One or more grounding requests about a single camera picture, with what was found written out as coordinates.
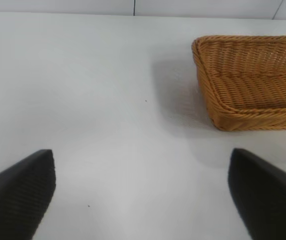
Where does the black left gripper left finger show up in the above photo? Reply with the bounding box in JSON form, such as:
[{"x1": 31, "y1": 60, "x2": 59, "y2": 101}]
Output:
[{"x1": 0, "y1": 148, "x2": 57, "y2": 240}]

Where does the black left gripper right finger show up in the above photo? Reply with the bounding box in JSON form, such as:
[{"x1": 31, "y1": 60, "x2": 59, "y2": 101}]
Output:
[{"x1": 227, "y1": 147, "x2": 286, "y2": 240}]

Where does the brown woven wicker basket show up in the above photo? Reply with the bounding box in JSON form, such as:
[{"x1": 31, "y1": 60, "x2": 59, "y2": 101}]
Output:
[{"x1": 191, "y1": 34, "x2": 286, "y2": 132}]

